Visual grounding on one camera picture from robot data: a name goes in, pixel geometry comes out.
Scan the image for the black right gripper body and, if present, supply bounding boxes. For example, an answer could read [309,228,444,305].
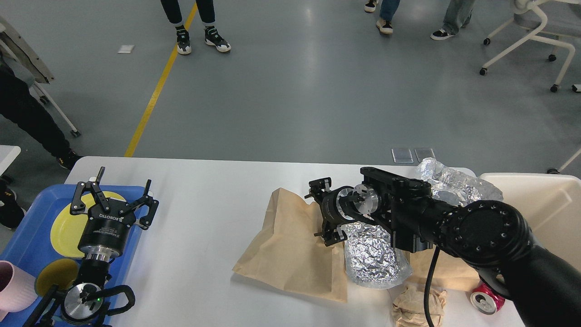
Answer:
[320,186,356,228]

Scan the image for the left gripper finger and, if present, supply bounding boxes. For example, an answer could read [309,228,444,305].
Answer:
[123,180,159,231]
[69,167,114,216]

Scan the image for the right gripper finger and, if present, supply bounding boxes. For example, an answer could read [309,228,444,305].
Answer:
[305,177,332,203]
[314,222,346,247]

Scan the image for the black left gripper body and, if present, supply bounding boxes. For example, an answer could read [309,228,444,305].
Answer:
[77,198,136,262]

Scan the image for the yellow round plate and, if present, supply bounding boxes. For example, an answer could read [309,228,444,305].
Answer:
[50,191,127,259]

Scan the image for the large brown paper bag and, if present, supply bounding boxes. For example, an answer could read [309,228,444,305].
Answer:
[232,188,347,303]

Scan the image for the dark green mug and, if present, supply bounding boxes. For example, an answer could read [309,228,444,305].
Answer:
[34,258,80,297]

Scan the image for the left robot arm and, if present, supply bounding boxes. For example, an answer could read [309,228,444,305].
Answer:
[24,167,158,327]

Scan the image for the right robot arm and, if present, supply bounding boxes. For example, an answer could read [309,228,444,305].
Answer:
[307,166,581,327]

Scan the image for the floor outlet cover plates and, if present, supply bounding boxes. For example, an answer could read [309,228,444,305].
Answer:
[391,148,436,164]

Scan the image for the pink mug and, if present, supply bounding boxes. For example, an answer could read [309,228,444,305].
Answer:
[0,260,38,321]

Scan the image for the crumpled brown paper ball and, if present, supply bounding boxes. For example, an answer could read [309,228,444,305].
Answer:
[392,283,448,327]

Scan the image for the crumpled foil container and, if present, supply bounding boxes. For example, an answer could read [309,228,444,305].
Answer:
[416,158,504,207]

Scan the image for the crushed red can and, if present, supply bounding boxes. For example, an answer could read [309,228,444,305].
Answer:
[469,281,506,315]

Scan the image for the grey chair left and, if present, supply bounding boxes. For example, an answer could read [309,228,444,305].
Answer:
[0,17,81,138]

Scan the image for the person in blue jeans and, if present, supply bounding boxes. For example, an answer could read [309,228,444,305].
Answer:
[364,0,400,35]

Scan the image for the beige plastic bin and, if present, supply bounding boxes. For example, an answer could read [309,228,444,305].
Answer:
[480,173,581,270]

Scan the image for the person in black pants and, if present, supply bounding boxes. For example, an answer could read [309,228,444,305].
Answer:
[160,0,232,55]

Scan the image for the person in grey jeans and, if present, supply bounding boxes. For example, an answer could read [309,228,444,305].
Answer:
[430,0,476,40]

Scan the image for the white office chair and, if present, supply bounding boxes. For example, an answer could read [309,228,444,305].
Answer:
[479,0,581,93]

